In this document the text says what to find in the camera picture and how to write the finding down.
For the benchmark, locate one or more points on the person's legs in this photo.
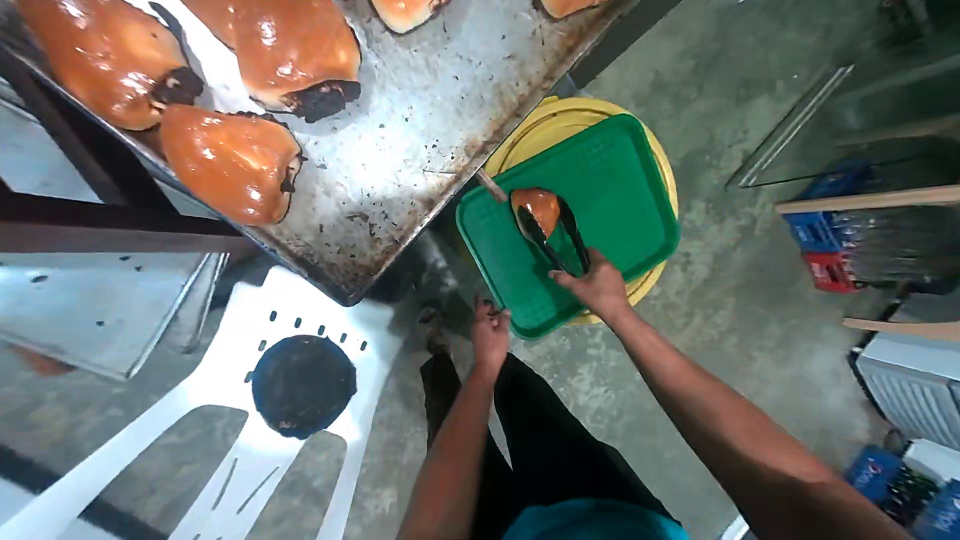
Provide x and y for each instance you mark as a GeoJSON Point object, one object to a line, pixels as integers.
{"type": "Point", "coordinates": [555, 420]}

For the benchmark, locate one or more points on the glass panel with metal edge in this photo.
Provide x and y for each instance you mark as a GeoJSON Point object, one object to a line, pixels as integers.
{"type": "Point", "coordinates": [791, 127]}

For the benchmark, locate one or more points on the small glazed bun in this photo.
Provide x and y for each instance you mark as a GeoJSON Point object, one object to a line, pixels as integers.
{"type": "Point", "coordinates": [538, 207]}

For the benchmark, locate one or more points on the red crate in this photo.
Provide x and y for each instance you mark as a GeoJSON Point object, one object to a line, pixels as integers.
{"type": "Point", "coordinates": [829, 271]}

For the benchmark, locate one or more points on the glazed bun with burnt end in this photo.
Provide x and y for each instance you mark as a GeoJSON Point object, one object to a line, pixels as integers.
{"type": "Point", "coordinates": [105, 60]}
{"type": "Point", "coordinates": [292, 45]}
{"type": "Point", "coordinates": [225, 165]}

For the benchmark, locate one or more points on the person's right forearm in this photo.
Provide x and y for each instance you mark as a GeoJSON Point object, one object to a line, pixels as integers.
{"type": "Point", "coordinates": [720, 412]}

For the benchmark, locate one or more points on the person's body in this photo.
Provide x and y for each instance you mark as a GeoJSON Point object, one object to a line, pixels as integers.
{"type": "Point", "coordinates": [596, 523]}

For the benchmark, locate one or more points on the person's left fingers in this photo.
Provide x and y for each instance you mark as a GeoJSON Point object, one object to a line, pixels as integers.
{"type": "Point", "coordinates": [491, 313]}

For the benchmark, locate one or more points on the black tongs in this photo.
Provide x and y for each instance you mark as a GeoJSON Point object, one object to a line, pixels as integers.
{"type": "Point", "coordinates": [574, 232]}

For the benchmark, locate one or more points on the person's left forearm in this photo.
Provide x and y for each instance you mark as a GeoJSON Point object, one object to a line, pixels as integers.
{"type": "Point", "coordinates": [457, 457]}

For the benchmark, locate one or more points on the person's right fingers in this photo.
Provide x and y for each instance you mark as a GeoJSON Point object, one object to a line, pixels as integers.
{"type": "Point", "coordinates": [598, 259]}

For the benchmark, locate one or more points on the dark brown rack frame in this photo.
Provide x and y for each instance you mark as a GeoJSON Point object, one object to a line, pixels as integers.
{"type": "Point", "coordinates": [112, 229]}

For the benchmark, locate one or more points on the blue bottle crate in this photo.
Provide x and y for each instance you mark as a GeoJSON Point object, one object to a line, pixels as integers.
{"type": "Point", "coordinates": [814, 229]}

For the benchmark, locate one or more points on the white paper sheet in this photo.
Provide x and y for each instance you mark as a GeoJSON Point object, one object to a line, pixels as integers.
{"type": "Point", "coordinates": [217, 71]}

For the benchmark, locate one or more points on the yellow round plastic container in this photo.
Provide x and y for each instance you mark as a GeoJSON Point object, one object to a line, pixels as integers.
{"type": "Point", "coordinates": [660, 169]}

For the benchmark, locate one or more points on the black round pan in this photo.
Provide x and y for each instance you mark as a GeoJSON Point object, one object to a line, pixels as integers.
{"type": "Point", "coordinates": [304, 386]}

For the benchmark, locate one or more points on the green plastic tray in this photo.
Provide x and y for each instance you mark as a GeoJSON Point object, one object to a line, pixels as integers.
{"type": "Point", "coordinates": [615, 187]}

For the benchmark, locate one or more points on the metal baking tray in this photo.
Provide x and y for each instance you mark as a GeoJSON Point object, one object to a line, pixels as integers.
{"type": "Point", "coordinates": [405, 127]}

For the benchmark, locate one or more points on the grey metal tray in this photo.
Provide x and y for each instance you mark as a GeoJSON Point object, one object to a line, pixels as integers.
{"type": "Point", "coordinates": [82, 307]}

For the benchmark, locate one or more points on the white ribbed crate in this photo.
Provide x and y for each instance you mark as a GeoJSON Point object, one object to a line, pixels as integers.
{"type": "Point", "coordinates": [911, 386]}

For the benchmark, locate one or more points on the person's right hand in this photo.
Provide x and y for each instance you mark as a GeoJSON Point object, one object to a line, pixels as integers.
{"type": "Point", "coordinates": [604, 289]}

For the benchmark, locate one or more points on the person's left hand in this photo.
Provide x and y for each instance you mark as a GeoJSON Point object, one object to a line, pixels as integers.
{"type": "Point", "coordinates": [491, 341]}

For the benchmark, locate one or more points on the person's right thumb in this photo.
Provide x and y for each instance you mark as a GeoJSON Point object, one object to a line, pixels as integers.
{"type": "Point", "coordinates": [565, 280]}

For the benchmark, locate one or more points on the white plastic chair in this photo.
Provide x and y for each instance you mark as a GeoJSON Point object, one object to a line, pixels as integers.
{"type": "Point", "coordinates": [225, 375]}

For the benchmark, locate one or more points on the wooden shelf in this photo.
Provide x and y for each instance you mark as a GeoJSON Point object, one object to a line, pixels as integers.
{"type": "Point", "coordinates": [870, 200]}

